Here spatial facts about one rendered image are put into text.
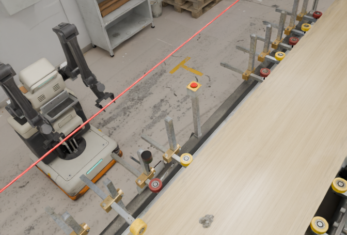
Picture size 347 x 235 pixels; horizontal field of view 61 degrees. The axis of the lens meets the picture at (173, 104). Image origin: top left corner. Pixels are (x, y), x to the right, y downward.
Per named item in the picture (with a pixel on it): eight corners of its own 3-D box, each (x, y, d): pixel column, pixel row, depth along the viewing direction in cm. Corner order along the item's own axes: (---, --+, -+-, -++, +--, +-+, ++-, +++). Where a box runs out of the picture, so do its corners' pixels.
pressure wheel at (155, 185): (148, 193, 183) (145, 184, 175) (157, 184, 187) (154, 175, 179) (158, 201, 179) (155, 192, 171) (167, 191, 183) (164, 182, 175)
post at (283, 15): (273, 56, 285) (281, 11, 250) (274, 55, 286) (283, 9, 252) (277, 58, 283) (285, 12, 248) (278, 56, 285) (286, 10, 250)
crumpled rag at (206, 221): (203, 230, 154) (202, 229, 153) (196, 219, 159) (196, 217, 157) (217, 222, 156) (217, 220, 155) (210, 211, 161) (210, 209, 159)
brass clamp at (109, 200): (101, 207, 167) (98, 203, 164) (118, 190, 174) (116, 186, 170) (108, 214, 164) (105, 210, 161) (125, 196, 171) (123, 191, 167)
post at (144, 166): (150, 190, 203) (136, 151, 168) (153, 187, 204) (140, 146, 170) (153, 193, 201) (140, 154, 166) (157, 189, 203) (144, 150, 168)
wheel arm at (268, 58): (235, 49, 272) (235, 45, 269) (237, 47, 273) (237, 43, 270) (279, 65, 250) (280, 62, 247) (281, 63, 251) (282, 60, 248)
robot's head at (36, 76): (16, 79, 197) (16, 72, 184) (43, 62, 207) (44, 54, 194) (31, 96, 198) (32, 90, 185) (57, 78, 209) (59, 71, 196)
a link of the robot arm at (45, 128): (38, 111, 183) (26, 121, 179) (43, 112, 174) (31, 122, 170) (50, 126, 188) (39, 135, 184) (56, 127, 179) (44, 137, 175)
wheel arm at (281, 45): (249, 37, 285) (250, 34, 282) (251, 36, 286) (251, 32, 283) (293, 52, 263) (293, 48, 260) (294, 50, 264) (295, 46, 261)
